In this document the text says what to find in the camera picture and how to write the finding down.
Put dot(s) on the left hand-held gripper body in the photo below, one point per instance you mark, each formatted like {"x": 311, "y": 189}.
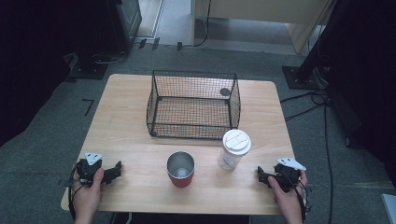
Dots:
{"x": 88, "y": 169}

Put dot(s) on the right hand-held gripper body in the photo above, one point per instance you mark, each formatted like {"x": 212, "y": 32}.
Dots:
{"x": 288, "y": 174}

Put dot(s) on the clear bottle with white lid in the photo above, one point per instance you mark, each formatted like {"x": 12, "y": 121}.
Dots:
{"x": 233, "y": 149}

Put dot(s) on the red metal cup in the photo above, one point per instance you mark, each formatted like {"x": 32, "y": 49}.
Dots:
{"x": 181, "y": 169}

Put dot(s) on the person's right hand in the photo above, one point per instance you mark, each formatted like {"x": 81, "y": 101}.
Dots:
{"x": 289, "y": 200}

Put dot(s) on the person's left hand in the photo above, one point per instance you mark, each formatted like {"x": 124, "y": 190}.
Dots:
{"x": 87, "y": 199}

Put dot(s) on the black square stand base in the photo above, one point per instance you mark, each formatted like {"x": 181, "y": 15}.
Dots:
{"x": 299, "y": 79}

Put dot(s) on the black flat stand base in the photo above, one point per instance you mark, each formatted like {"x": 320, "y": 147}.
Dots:
{"x": 88, "y": 71}

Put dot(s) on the white flat object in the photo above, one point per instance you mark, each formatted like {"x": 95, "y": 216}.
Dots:
{"x": 390, "y": 210}

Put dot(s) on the dark cabinet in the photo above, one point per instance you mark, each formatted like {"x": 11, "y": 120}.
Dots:
{"x": 124, "y": 25}

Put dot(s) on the beige wooden cabinet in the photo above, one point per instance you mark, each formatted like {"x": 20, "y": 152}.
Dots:
{"x": 264, "y": 11}

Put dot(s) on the black stand post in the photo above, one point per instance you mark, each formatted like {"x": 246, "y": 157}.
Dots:
{"x": 317, "y": 46}

